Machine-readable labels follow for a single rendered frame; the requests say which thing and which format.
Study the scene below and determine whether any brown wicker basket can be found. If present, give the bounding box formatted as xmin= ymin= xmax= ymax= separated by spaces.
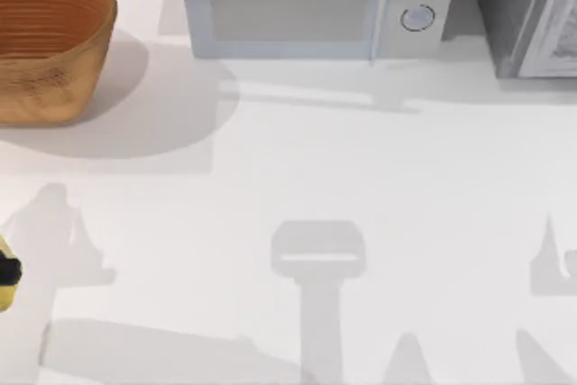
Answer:
xmin=0 ymin=0 xmax=119 ymax=126

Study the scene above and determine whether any yellow bread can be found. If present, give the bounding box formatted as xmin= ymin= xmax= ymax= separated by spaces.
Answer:
xmin=0 ymin=234 xmax=20 ymax=313

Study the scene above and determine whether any round microwave knob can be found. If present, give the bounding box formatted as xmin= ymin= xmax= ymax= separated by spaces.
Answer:
xmin=399 ymin=3 xmax=437 ymax=33

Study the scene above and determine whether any microwave door handle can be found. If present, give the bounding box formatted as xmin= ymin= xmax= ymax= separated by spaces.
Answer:
xmin=370 ymin=0 xmax=389 ymax=64

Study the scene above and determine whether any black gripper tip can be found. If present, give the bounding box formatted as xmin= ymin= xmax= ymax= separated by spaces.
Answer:
xmin=0 ymin=254 xmax=23 ymax=285

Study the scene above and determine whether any pale microwave oven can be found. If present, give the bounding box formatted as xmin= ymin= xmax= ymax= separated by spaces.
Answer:
xmin=174 ymin=0 xmax=463 ymax=61

